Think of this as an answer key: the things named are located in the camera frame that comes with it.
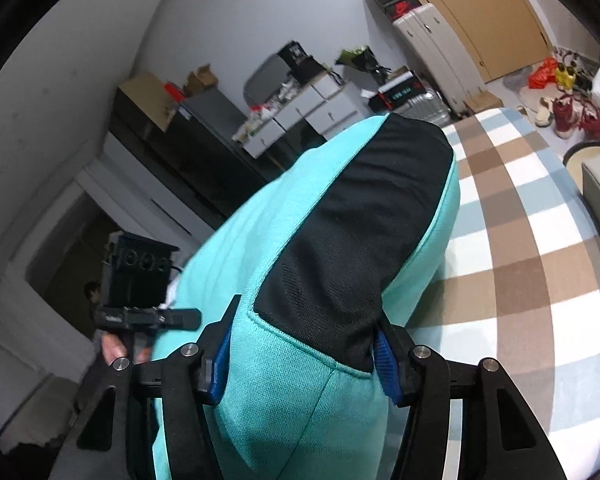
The grey rounded mirror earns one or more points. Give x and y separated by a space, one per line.
266 80

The teal fleece jacket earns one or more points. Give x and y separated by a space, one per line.
352 233

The wooden door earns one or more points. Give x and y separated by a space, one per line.
501 36

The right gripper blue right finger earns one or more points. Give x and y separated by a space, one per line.
501 437

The small open cardboard box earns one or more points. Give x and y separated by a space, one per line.
200 80

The yellow shoes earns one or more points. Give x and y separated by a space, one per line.
565 77

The round beige stool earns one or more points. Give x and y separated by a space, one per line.
589 149

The silver flat suitcase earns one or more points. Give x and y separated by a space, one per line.
427 107

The white drawer desk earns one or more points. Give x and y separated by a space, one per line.
328 104

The beige upright suitcase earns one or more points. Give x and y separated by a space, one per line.
432 38

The person's left hand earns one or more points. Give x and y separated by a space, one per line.
114 348

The black flower bouquet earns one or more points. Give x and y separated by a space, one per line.
363 60

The checkered bed sheet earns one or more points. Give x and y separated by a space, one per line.
520 281

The black red shoe box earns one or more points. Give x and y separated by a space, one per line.
396 92

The large flat cardboard box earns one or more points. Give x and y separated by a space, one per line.
148 94

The black hat box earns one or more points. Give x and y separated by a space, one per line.
303 67

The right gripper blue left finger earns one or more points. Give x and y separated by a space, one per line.
115 431

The red boots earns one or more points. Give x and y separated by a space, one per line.
571 114

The orange plastic bag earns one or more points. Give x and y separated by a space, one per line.
545 74

